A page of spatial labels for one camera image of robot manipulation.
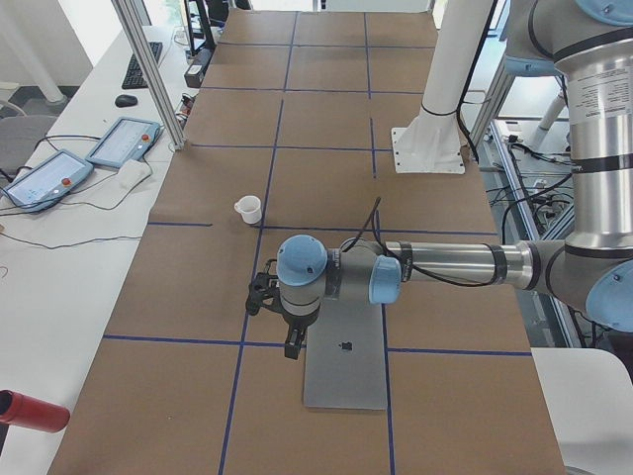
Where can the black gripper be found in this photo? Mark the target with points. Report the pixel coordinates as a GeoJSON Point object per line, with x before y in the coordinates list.
{"type": "Point", "coordinates": [297, 322]}

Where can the white plastic cup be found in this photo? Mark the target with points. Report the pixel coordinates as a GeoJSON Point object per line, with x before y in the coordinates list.
{"type": "Point", "coordinates": [249, 208]}

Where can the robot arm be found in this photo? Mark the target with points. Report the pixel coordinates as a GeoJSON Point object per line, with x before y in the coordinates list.
{"type": "Point", "coordinates": [590, 43]}

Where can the grey closed laptop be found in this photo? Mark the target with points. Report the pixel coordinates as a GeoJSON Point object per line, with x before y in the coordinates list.
{"type": "Point", "coordinates": [345, 359]}

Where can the brown paper table cover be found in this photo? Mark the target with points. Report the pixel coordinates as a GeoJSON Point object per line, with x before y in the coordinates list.
{"type": "Point", "coordinates": [297, 109]}

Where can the white folded cloth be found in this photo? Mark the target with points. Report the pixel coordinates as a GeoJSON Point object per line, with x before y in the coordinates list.
{"type": "Point", "coordinates": [132, 173]}

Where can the far blue teach pendant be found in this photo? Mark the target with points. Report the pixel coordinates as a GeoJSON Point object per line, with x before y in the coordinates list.
{"type": "Point", "coordinates": [127, 139]}

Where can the blue teach pendant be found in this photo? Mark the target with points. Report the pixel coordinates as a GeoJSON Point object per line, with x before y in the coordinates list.
{"type": "Point", "coordinates": [49, 182]}
{"type": "Point", "coordinates": [127, 139]}

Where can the red cylinder bottle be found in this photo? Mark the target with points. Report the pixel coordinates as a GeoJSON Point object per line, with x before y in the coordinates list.
{"type": "Point", "coordinates": [25, 411]}

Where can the near blue teach pendant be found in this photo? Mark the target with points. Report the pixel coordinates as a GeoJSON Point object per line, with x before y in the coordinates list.
{"type": "Point", "coordinates": [49, 182]}

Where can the black computer mouse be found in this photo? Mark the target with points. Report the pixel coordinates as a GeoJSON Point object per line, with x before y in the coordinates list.
{"type": "Point", "coordinates": [125, 101]}

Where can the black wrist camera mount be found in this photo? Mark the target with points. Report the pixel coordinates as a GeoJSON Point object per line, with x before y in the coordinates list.
{"type": "Point", "coordinates": [264, 292]}

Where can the aluminium frame post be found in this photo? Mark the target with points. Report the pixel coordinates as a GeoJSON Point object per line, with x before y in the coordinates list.
{"type": "Point", "coordinates": [132, 27]}

